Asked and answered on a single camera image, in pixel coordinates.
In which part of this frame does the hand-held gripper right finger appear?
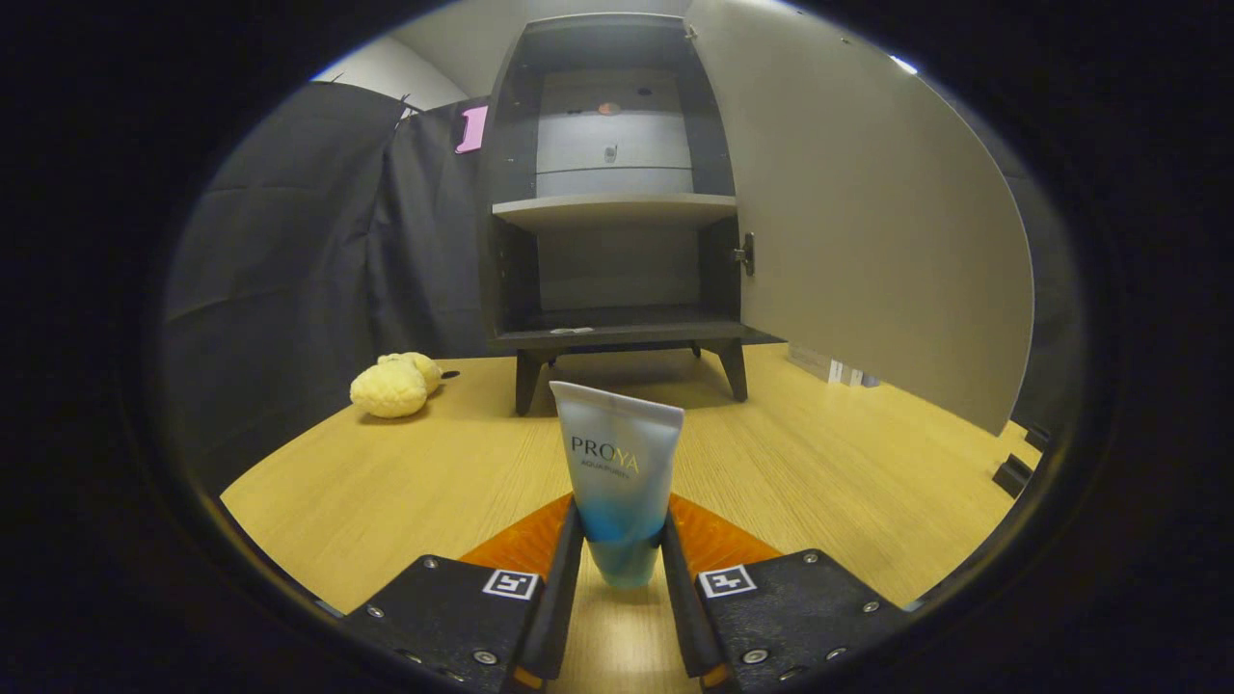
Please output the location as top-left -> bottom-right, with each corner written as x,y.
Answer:
658,494 -> 912,694

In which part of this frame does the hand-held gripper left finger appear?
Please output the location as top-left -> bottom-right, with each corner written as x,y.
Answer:
337,494 -> 586,694

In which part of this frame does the white blue cosmetic tube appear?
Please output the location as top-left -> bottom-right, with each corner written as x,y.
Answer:
550,381 -> 685,591

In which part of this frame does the beige cabinet door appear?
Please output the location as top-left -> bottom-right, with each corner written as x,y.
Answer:
683,0 -> 1034,437

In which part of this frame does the yellow plush toy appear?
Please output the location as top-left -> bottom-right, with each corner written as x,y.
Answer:
349,352 -> 444,419

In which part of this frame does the white cabinet shelf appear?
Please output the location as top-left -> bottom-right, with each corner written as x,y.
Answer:
492,193 -> 738,232

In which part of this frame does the black backdrop cloth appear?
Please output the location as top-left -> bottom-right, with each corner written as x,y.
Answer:
159,80 -> 1086,502

